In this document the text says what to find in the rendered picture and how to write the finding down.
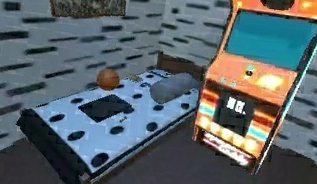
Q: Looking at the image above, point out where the orange basketball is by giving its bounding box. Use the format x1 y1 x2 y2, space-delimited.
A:
94 66 123 93

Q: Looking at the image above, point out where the small dark phone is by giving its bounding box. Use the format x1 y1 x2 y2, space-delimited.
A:
149 68 173 80

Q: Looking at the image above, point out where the grey pillow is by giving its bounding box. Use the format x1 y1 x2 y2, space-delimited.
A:
148 68 202 109

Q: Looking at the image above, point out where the orange arcade machine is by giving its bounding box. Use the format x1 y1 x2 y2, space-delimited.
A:
189 0 317 184

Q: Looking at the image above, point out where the small tan book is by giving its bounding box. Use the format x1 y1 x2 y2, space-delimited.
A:
127 73 142 83

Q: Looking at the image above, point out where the bed with dotted white cover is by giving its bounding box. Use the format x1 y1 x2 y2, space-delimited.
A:
8 35 207 184

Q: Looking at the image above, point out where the black laptop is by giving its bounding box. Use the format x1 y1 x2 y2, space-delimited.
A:
75 89 137 128

